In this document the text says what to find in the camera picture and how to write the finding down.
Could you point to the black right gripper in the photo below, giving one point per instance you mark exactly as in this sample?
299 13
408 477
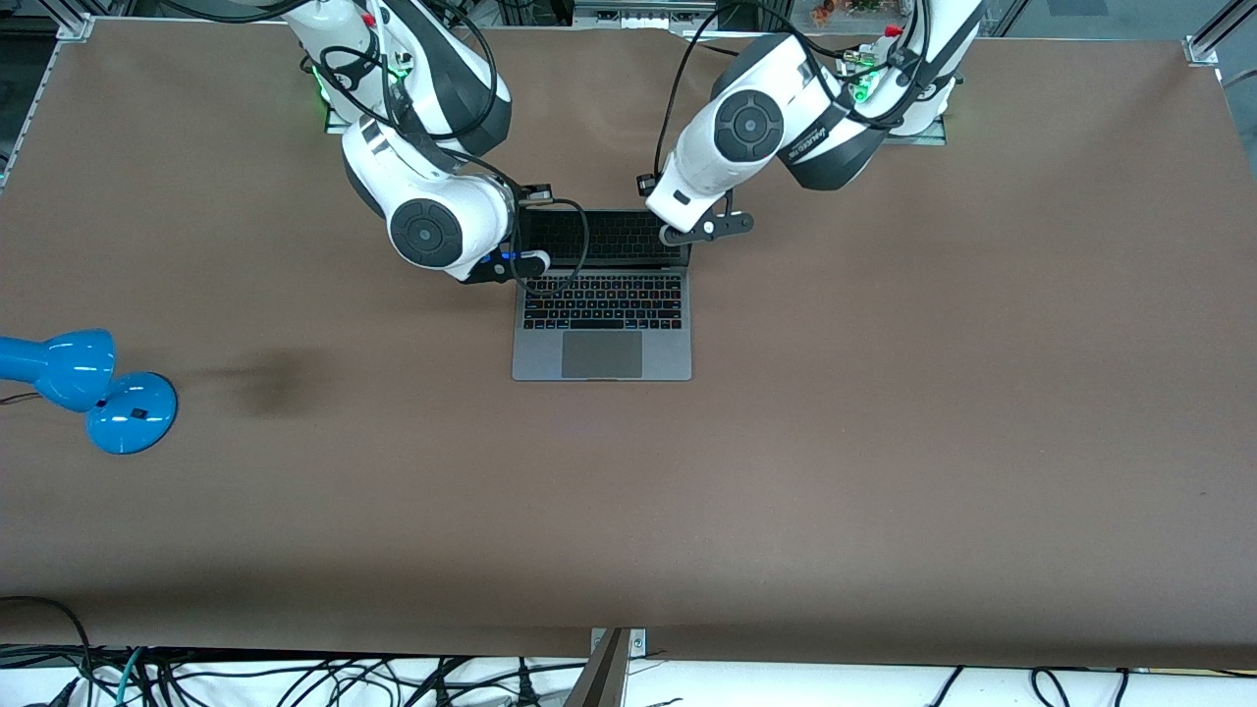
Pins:
521 232

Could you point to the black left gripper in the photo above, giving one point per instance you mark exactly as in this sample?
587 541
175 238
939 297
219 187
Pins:
648 191

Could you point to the grey laptop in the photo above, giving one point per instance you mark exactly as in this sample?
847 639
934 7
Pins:
601 353

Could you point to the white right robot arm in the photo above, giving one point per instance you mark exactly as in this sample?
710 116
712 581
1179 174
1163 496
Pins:
422 231

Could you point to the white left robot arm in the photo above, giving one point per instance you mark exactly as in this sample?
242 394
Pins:
746 126

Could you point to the grey power strip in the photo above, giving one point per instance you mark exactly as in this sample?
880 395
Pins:
643 15

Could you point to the orange object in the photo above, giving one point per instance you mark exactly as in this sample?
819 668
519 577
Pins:
830 10

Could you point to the brown table cover sheet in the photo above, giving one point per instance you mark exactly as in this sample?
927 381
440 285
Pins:
884 442

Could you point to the blue desk lamp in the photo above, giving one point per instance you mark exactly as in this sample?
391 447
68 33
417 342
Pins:
133 417

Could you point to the aluminium corner profile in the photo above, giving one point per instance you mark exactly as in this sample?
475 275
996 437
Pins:
75 22
1213 39

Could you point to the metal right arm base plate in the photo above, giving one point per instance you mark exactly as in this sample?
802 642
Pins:
334 120

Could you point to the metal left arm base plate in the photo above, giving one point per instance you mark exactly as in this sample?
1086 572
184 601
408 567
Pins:
923 135

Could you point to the silver mount bracket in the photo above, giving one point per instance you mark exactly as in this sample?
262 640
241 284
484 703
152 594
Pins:
638 643

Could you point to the dark metal mount beam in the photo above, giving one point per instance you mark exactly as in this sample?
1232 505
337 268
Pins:
601 679

